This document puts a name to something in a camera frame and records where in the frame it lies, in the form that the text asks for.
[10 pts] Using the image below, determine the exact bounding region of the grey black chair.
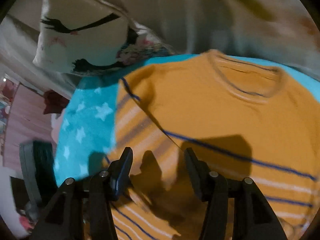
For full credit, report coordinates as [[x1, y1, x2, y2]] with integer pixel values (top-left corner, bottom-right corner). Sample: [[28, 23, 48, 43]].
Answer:
[[19, 140, 58, 210]]

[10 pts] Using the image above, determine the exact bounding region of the turquoise star cartoon blanket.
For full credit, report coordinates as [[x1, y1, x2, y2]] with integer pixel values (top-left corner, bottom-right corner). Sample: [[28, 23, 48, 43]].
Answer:
[[54, 54, 316, 183]]

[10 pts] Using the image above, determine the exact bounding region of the pink curtain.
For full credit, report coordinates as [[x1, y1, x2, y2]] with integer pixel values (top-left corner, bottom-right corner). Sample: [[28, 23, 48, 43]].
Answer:
[[3, 85, 56, 172]]

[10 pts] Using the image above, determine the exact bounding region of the white leaf print pillow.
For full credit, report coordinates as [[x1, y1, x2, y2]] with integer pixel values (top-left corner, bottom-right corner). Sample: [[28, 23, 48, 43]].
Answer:
[[134, 0, 320, 81]]

